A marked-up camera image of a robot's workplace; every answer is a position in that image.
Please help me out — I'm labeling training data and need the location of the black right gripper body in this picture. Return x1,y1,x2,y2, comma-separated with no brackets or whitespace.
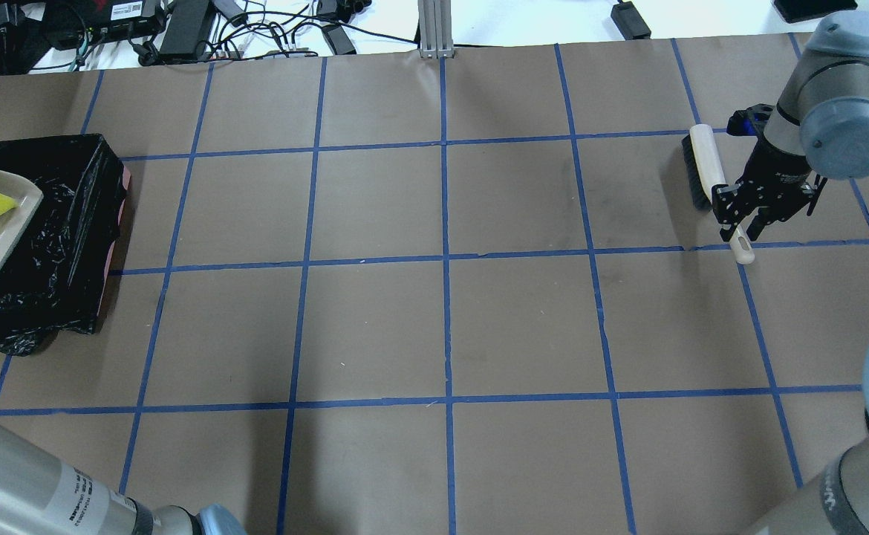
735,136,827,218

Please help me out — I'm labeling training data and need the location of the white hand brush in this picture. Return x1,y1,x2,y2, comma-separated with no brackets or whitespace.
682,124,756,265

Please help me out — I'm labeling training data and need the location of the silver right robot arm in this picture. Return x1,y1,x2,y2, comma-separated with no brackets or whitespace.
711,10,869,241

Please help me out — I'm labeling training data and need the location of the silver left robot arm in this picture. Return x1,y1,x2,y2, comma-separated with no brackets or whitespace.
0,426,245,534

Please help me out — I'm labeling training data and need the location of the bin with black liner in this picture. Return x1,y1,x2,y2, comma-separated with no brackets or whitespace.
0,133,130,356

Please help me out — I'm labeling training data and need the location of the black power brick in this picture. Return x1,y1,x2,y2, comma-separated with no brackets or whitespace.
158,1,216,64

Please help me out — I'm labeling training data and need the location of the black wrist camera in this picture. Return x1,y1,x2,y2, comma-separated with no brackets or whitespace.
726,103,774,137

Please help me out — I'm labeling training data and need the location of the aluminium frame post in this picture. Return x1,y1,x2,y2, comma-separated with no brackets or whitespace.
417,0,455,59

